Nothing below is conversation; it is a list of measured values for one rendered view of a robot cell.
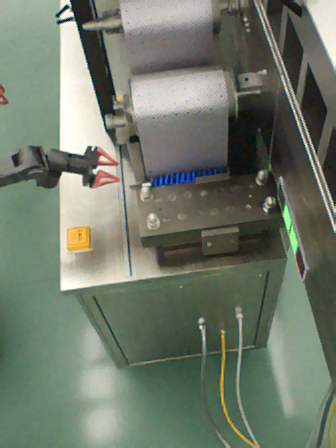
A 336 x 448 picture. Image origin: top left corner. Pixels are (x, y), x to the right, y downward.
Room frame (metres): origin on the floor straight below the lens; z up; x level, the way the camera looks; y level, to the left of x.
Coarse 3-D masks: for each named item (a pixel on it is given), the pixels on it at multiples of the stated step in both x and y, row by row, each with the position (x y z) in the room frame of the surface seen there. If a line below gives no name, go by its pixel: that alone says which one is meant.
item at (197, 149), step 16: (208, 128) 0.91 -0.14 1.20; (224, 128) 0.91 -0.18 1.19; (144, 144) 0.91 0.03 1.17; (160, 144) 0.91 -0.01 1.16; (176, 144) 0.91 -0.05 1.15; (192, 144) 0.91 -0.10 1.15; (208, 144) 0.91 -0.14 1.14; (224, 144) 0.91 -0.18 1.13; (144, 160) 0.91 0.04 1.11; (160, 160) 0.91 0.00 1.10; (176, 160) 0.91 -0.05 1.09; (192, 160) 0.91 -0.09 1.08; (208, 160) 0.91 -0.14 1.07; (224, 160) 0.91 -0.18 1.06
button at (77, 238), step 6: (66, 228) 0.85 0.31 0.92; (72, 228) 0.85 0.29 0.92; (78, 228) 0.84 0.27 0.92; (84, 228) 0.84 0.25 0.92; (66, 234) 0.83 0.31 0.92; (72, 234) 0.83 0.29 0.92; (78, 234) 0.82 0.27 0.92; (84, 234) 0.82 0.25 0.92; (90, 234) 0.83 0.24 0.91; (66, 240) 0.81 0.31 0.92; (72, 240) 0.81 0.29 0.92; (78, 240) 0.80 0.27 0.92; (84, 240) 0.80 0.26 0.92; (90, 240) 0.81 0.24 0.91; (66, 246) 0.79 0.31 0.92; (72, 246) 0.79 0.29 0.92; (78, 246) 0.78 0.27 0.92; (84, 246) 0.78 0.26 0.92; (90, 246) 0.78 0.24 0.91
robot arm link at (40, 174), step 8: (40, 152) 0.92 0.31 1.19; (32, 168) 0.86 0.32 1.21; (40, 168) 0.87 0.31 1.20; (48, 168) 0.87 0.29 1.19; (32, 176) 0.85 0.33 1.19; (40, 176) 0.86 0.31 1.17; (48, 176) 0.89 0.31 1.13; (56, 176) 0.90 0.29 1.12; (40, 184) 0.90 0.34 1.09; (48, 184) 0.89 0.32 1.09; (56, 184) 0.90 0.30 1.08
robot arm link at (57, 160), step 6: (48, 150) 0.93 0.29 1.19; (54, 150) 0.93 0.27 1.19; (60, 150) 0.94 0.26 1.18; (48, 156) 0.91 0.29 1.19; (54, 156) 0.91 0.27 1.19; (60, 156) 0.91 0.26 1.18; (66, 156) 0.91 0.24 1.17; (48, 162) 0.90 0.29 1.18; (54, 162) 0.90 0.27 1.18; (60, 162) 0.90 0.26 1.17; (66, 162) 0.90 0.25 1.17; (54, 168) 0.89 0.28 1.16; (60, 168) 0.89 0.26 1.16; (54, 174) 0.90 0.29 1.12
